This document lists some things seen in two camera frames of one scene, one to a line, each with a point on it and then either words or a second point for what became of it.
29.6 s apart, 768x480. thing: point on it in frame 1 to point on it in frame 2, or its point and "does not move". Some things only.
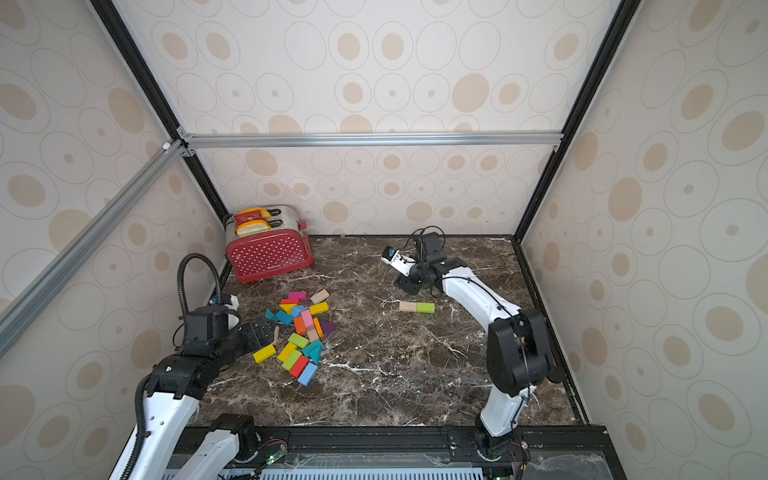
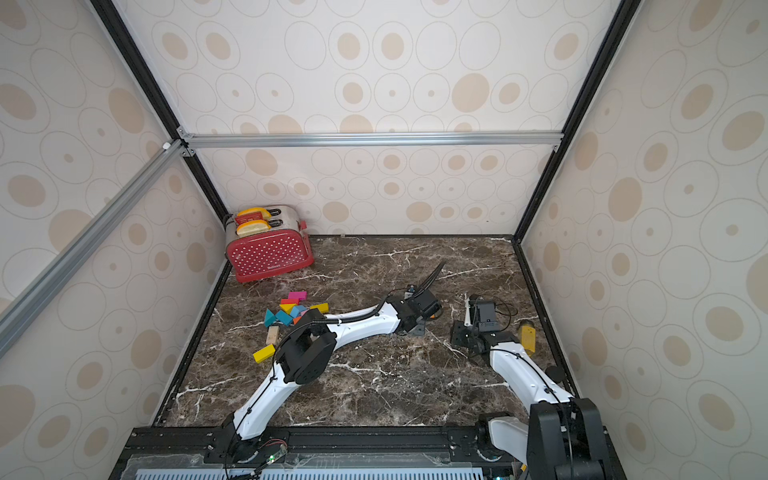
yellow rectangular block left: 265,353 does not move
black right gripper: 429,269 to 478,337
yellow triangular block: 287,307 does not move
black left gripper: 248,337 to 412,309
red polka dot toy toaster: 276,251 does not move
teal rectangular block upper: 284,317 does not move
